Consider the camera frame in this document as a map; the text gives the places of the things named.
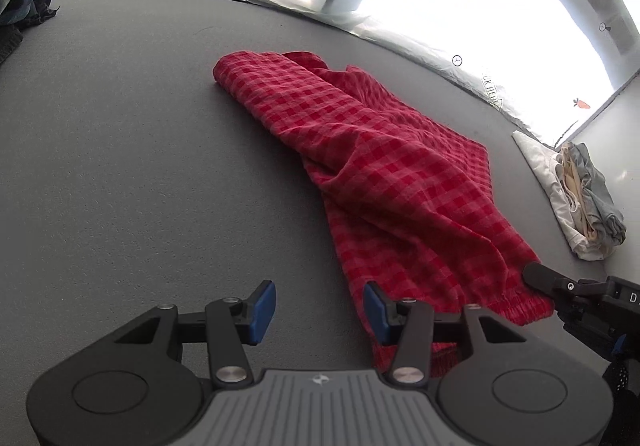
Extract dark garment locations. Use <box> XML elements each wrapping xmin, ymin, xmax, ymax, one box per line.
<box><xmin>0</xmin><ymin>0</ymin><xmax>57</xmax><ymax>68</ymax></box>

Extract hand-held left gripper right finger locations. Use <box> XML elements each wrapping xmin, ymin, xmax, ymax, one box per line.
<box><xmin>363</xmin><ymin>281</ymin><xmax>529</xmax><ymax>388</ymax></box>

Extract white folded garment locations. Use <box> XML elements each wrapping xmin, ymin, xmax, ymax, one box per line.
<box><xmin>512</xmin><ymin>131</ymin><xmax>609</xmax><ymax>261</ymax></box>

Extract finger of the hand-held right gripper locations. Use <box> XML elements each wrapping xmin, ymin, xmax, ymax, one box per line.
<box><xmin>522</xmin><ymin>262</ymin><xmax>584</xmax><ymax>311</ymax></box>
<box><xmin>553</xmin><ymin>302</ymin><xmax>623</xmax><ymax>360</ymax></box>

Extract beige folded garment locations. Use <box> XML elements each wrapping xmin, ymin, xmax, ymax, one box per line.
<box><xmin>559</xmin><ymin>144</ymin><xmax>601</xmax><ymax>241</ymax></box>

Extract grey folded garment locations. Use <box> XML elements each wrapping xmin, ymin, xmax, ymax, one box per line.
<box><xmin>569</xmin><ymin>142</ymin><xmax>627</xmax><ymax>247</ymax></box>

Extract red checked pants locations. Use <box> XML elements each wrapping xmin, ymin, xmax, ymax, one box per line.
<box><xmin>212</xmin><ymin>51</ymin><xmax>556</xmax><ymax>378</ymax></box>

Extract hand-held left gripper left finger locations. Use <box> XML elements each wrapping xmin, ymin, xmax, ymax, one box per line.
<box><xmin>114</xmin><ymin>280</ymin><xmax>277</xmax><ymax>388</ymax></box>

